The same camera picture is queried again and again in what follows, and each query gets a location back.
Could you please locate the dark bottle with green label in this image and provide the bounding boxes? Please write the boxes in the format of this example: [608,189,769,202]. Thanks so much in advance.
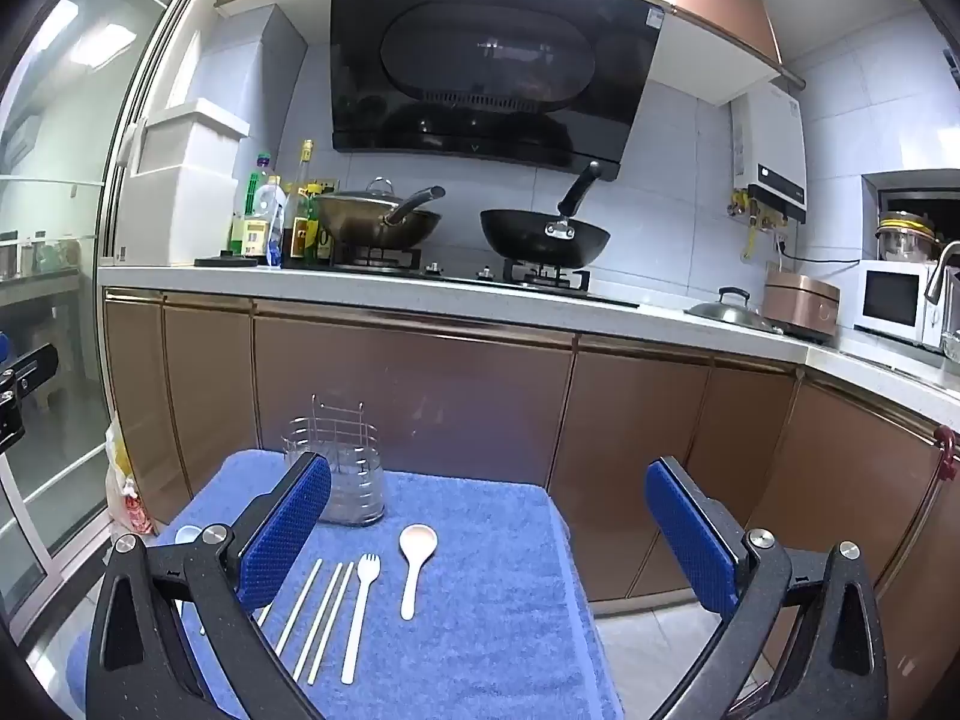
[311,180,335,266]

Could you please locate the plastic bag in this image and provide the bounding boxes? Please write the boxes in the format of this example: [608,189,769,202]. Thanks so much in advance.
[105,420,155,538]

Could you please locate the white kitchen countertop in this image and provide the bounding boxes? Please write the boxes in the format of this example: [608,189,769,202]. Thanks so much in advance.
[97,262,960,421]

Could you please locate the glass jar with yellow rim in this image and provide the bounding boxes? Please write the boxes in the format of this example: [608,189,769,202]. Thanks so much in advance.
[876,211,938,262]

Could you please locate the steel pot lid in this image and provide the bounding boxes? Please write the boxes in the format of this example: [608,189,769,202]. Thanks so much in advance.
[684,286,785,335]

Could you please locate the white air conditioner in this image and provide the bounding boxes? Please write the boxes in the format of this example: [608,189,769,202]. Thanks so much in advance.
[0,116,43,167]

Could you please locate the black range hood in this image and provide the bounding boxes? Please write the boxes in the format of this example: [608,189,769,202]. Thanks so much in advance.
[328,0,668,182]

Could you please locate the white water heater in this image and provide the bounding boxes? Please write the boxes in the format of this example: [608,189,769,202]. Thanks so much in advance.
[730,79,809,226]

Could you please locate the recessed wall shelf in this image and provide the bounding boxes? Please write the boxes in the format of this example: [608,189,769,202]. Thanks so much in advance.
[861,169,960,263]

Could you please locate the white microwave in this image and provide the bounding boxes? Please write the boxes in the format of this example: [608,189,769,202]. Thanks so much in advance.
[853,260,947,347]

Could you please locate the steel wok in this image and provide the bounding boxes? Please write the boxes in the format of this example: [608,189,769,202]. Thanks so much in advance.
[311,185,448,250]

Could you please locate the plastic stool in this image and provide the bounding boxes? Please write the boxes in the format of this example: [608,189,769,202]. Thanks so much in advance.
[26,315,77,410]

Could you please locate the blue towel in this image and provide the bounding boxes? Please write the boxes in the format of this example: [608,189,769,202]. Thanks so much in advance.
[66,448,627,720]

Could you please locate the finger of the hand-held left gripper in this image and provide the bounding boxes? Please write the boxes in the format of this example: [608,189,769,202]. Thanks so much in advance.
[0,343,59,402]

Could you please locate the glass wok lid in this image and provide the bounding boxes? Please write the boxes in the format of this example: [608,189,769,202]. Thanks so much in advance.
[313,176,410,205]

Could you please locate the small white spoon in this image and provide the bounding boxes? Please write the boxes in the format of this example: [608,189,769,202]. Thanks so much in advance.
[174,523,207,635]

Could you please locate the white plastic fork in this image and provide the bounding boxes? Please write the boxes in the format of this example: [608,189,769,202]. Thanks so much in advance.
[341,553,382,686]

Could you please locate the black frying pan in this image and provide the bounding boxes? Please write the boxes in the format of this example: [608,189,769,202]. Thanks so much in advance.
[480,161,612,266]

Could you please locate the black gas stove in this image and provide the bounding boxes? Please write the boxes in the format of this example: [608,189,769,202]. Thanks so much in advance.
[330,255,640,308]

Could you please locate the white pipe casing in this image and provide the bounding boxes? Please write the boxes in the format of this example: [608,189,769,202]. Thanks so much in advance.
[199,4,308,173]

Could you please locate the row of brown cabinet doors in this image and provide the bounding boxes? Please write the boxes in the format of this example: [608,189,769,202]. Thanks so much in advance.
[101,289,955,687]

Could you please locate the tall bottle with yellow cap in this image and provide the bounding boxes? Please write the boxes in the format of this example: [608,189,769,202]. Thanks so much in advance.
[289,139,320,268]

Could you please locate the sliding glass door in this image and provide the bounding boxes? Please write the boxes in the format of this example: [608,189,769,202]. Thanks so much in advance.
[0,0,212,620]

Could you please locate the water heater pipes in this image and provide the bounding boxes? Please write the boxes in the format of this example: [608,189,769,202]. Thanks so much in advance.
[724,191,788,265]

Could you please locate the grey side table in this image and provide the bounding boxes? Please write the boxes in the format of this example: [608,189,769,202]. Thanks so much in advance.
[0,268,98,316]

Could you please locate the black power cable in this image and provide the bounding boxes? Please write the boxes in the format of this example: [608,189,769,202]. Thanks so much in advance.
[778,235,863,265]

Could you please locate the pink rice cooker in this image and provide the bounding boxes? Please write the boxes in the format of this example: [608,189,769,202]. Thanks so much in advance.
[763,270,842,335]

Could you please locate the large white spoon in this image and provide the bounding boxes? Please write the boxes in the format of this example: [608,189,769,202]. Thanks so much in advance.
[399,524,440,620]

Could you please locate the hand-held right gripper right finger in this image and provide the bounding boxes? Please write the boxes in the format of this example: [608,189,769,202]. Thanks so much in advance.
[645,456,890,720]

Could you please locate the wire and glass utensil holder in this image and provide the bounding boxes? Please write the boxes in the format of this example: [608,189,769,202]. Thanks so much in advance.
[281,394,387,526]

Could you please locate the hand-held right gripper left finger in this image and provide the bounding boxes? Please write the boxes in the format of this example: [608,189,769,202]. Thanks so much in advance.
[86,451,333,720]

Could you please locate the steel faucet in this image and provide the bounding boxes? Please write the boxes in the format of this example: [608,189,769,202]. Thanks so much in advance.
[924,240,960,308]

